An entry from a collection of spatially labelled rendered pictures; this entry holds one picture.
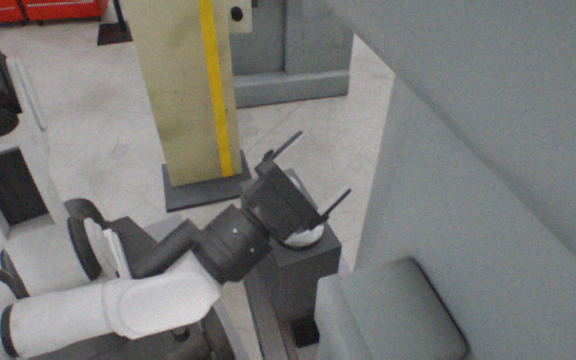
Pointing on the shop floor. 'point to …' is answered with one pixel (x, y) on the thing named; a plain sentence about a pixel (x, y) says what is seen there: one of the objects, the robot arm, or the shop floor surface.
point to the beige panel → (190, 97)
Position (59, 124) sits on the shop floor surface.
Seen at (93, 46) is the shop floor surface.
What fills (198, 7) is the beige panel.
